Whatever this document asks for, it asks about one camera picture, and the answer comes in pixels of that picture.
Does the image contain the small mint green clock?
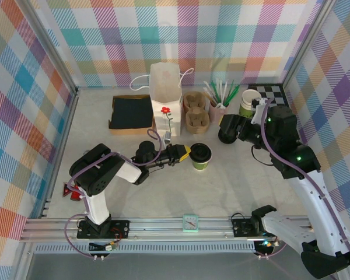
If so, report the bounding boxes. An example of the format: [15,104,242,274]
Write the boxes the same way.
[182,214,200,233]

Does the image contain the white flower paper bag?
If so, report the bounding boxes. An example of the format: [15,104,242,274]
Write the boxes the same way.
[129,62,195,138]

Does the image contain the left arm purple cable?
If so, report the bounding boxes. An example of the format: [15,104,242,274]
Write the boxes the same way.
[64,129,164,259]

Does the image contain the red flat bar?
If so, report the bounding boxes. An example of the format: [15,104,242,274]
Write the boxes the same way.
[69,186,84,202]

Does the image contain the stack of green paper cups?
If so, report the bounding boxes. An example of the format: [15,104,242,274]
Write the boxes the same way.
[239,89,262,119]

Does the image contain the black and white chessboard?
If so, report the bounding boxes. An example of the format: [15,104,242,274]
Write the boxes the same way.
[247,83,286,107]

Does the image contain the aluminium side rail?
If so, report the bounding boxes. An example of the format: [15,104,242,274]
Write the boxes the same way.
[39,87,79,219]

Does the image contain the aluminium frame post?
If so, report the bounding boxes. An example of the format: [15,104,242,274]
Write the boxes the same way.
[22,0,79,94]
[281,0,338,88]

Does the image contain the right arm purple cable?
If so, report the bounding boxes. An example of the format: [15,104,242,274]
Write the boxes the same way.
[261,99,350,280]

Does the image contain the pink straw holder cup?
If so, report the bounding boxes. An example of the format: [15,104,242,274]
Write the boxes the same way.
[208,100,229,124]

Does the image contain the green paper coffee cup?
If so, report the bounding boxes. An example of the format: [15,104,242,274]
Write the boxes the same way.
[191,157,212,172]

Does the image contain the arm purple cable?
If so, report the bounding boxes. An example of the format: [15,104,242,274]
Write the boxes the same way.
[261,99,350,280]
[64,129,164,259]

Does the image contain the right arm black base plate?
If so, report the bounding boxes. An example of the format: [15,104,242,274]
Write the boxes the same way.
[231,217,263,239]

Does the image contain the brown cardboard napkin box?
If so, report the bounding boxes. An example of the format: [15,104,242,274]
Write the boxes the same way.
[108,94,157,137]

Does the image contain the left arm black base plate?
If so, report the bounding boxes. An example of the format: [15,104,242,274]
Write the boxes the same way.
[76,219,131,240]

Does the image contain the aluminium front rail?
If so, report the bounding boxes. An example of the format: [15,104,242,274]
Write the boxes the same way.
[20,215,313,243]

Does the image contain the grey slotted cable duct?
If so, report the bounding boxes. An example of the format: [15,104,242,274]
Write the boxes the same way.
[31,243,262,255]

